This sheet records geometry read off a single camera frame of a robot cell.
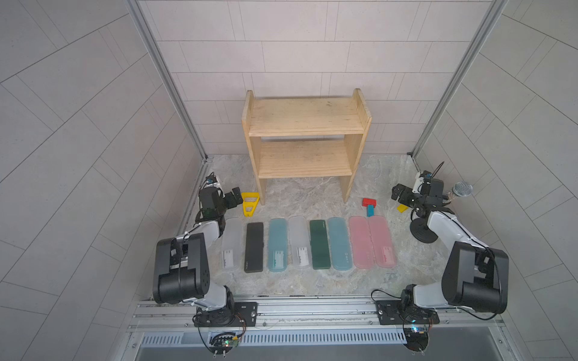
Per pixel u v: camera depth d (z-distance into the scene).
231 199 0.81
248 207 0.97
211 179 0.79
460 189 0.67
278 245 0.88
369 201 0.97
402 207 0.79
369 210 0.97
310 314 0.72
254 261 0.82
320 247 0.85
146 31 0.74
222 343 0.65
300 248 0.84
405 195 0.79
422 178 0.77
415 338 0.68
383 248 0.84
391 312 0.71
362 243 0.87
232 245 0.85
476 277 0.42
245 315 0.71
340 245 0.88
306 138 1.12
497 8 0.70
